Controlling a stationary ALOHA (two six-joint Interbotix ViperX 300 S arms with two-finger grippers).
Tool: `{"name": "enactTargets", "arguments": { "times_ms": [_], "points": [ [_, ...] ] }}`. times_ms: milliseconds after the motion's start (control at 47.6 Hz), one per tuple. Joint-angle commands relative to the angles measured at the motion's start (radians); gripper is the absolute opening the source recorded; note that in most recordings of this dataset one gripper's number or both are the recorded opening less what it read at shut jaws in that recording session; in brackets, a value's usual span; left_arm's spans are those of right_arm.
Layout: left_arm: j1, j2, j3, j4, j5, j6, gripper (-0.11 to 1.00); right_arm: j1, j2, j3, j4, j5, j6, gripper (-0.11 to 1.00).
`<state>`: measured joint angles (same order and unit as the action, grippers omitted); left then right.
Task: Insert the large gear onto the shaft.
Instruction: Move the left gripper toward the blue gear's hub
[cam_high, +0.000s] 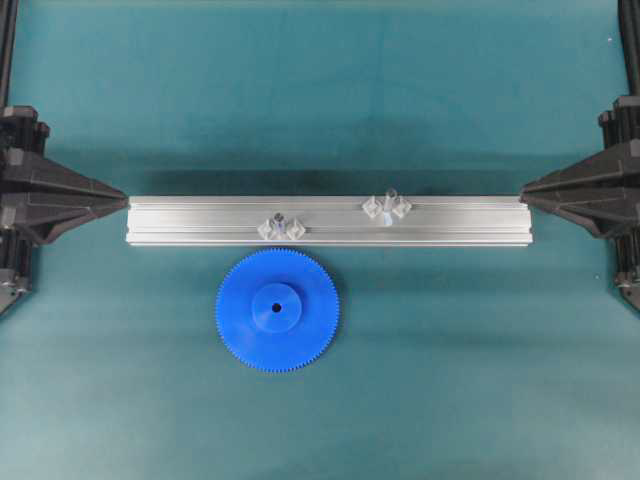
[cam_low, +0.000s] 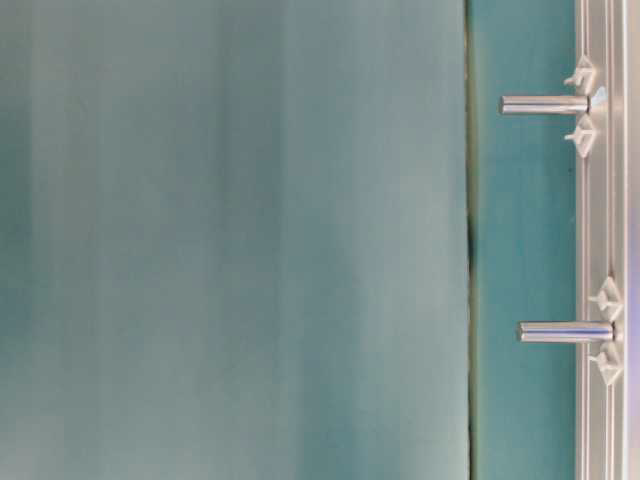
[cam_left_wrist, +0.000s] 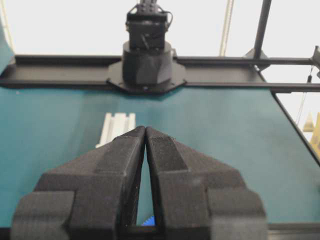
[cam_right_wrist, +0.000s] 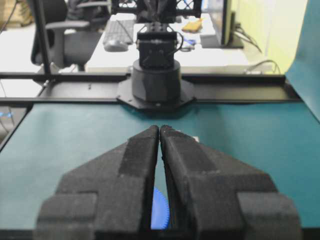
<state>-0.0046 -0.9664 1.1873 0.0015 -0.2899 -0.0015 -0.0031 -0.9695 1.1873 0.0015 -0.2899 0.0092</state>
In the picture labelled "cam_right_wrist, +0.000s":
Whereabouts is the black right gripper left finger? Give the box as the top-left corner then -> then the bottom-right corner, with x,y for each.
34,125 -> 159,240

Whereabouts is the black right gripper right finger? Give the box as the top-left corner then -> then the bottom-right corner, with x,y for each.
159,125 -> 303,240

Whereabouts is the large blue plastic gear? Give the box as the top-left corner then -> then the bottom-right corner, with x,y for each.
150,187 -> 170,230

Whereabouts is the white office desk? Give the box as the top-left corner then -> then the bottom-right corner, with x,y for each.
85,13 -> 261,74

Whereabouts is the teal backdrop board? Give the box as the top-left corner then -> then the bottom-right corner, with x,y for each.
285,0 -> 320,121

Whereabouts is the black office chair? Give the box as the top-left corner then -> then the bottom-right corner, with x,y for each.
40,0 -> 111,72

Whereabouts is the black computer keyboard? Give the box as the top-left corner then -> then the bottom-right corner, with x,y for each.
102,19 -> 136,45

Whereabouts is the yellow brown object on desk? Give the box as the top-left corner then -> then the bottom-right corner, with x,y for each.
181,18 -> 203,33

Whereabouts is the black computer monitor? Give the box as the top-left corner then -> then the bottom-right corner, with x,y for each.
200,0 -> 244,49

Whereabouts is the black aluminium frame rail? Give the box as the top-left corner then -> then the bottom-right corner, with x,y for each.
0,72 -> 301,111

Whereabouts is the black vertical frame post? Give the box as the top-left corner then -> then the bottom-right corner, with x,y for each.
32,0 -> 52,76

